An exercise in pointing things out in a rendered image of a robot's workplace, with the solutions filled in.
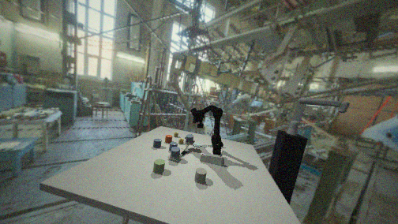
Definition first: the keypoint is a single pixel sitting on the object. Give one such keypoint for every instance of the orange cylinder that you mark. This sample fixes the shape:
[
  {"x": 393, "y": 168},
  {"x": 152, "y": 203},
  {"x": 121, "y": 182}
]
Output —
[{"x": 168, "y": 138}]

